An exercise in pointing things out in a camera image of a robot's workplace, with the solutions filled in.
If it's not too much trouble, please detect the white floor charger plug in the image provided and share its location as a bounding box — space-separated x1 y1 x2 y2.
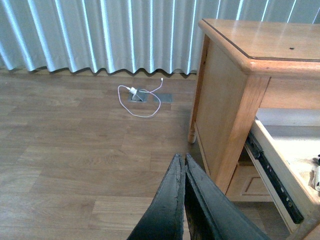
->
127 87 137 95

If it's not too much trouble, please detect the white charger block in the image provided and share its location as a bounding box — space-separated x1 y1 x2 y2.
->
313 166 320 192

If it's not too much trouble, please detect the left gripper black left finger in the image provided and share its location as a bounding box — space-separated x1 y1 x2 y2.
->
128 153 185 240

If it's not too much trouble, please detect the pale pleated curtain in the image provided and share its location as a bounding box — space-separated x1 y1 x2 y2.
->
0 0 320 74

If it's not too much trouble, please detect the open metal floor socket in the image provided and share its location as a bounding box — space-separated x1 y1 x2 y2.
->
128 89 148 103

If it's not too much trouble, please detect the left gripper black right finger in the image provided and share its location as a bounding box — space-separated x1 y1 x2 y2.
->
184 153 269 240

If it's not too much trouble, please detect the closed metal floor plate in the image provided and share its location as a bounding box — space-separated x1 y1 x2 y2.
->
153 93 173 103

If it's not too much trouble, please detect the white floor charging cable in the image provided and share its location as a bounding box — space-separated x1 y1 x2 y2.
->
117 77 164 119

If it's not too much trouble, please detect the wooden drawer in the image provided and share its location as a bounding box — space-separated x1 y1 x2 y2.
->
244 108 320 240
226 161 273 202

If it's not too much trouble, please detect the light wooden nightstand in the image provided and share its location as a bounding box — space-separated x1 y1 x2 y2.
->
187 17 320 203

